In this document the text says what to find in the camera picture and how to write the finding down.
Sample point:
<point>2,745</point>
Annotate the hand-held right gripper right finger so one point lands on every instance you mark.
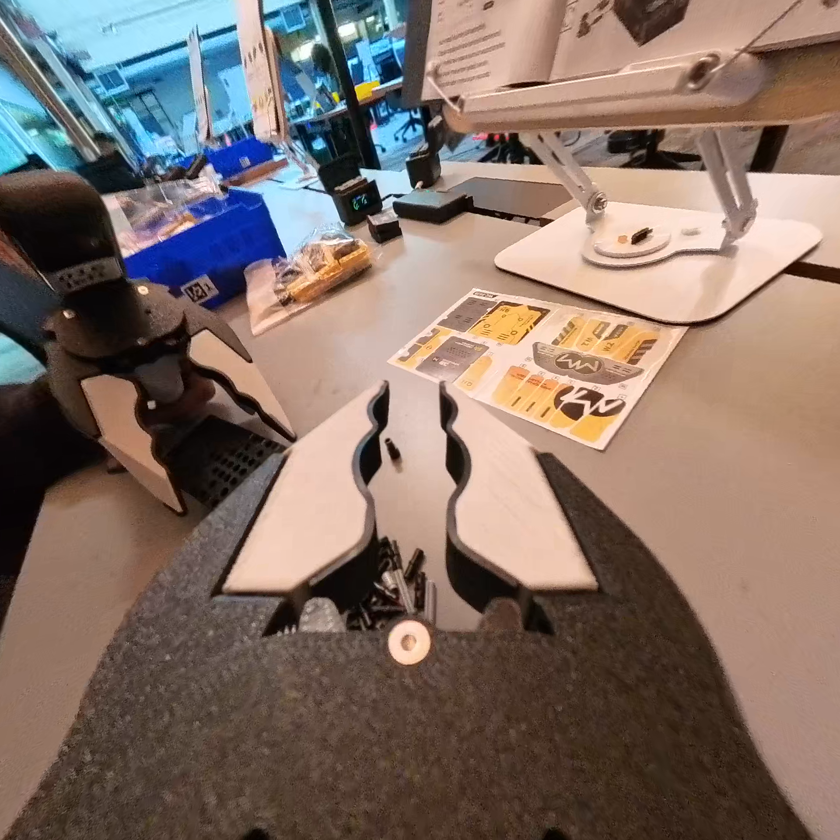
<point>518,525</point>

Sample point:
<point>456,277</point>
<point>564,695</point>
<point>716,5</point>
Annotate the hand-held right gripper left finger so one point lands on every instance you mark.
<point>308,518</point>

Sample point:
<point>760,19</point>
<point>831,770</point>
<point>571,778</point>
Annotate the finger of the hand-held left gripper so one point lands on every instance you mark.
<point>124,426</point>
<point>243,374</point>

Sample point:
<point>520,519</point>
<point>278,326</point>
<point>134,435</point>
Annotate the black perforated battery box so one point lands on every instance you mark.
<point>223,459</point>

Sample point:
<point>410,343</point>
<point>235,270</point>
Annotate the pile of black connector pins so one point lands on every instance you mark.
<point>394,584</point>

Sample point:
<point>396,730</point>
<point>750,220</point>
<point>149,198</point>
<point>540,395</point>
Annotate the person's left forearm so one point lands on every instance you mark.
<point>39,446</point>

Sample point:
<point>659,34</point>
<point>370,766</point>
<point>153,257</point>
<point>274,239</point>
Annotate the single black pin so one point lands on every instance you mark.
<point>394,453</point>

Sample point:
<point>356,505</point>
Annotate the blue storage bin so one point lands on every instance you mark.
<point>197,256</point>
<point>229,157</point>

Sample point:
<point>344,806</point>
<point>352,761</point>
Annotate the clear plastic bag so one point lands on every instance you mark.
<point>164,210</point>

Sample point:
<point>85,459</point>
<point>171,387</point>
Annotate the clear bag of yellow parts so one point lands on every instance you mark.
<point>321,262</point>

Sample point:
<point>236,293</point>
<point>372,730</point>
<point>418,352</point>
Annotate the yellow grey sticker sheet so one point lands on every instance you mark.
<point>544,367</point>

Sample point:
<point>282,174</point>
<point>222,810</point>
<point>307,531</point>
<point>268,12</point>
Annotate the small black battery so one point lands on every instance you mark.
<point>384,226</point>

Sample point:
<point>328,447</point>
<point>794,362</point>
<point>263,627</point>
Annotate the black charging case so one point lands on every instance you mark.
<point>351,197</point>

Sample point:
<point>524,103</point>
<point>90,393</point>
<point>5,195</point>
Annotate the black flat power bank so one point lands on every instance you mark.
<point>430,205</point>

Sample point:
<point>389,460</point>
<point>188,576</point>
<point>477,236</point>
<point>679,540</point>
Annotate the wooden background book stand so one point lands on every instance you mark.
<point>199,79</point>
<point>259,65</point>

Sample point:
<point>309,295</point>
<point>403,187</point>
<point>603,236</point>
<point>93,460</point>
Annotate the black charger adapter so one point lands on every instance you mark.
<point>423,164</point>

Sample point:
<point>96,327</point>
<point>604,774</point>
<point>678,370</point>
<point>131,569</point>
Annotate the black office chair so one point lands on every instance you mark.
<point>408,124</point>

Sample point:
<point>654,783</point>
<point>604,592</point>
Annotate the background wooden desk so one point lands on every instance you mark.
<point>367,95</point>

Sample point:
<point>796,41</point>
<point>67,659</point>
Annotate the black pole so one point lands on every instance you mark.
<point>348,85</point>

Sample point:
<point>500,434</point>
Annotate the small yellow black piece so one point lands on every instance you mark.
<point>640,234</point>

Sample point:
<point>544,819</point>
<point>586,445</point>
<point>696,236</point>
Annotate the white book stand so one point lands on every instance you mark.
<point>722,275</point>

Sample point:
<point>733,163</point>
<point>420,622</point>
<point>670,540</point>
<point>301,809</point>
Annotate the instruction booklet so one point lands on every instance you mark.
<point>472,39</point>

